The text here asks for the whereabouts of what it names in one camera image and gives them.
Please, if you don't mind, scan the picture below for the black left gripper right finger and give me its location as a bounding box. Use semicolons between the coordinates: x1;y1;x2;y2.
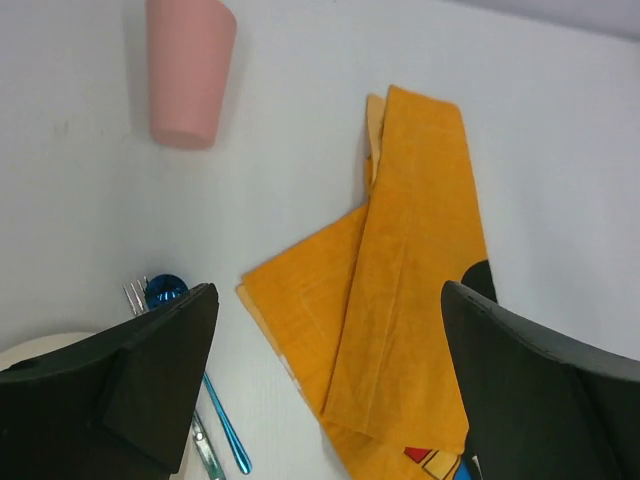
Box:
441;281;639;479

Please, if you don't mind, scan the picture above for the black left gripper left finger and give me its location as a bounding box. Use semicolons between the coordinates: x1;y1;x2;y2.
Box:
1;283;219;479

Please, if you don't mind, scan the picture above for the cream round plate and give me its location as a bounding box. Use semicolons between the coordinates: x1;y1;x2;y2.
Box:
0;332;93;371

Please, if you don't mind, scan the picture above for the silver fork patterned handle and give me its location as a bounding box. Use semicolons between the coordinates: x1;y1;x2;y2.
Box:
122;274;226;480

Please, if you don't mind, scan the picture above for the blue metal spoon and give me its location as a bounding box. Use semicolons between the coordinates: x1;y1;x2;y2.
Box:
145;273;253;476

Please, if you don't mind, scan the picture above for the orange cartoon mouse placemat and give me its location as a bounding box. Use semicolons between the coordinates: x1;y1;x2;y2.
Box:
237;86;487;479

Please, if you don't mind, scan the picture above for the pink plastic cup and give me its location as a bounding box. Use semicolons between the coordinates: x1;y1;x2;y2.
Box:
146;0;237;150

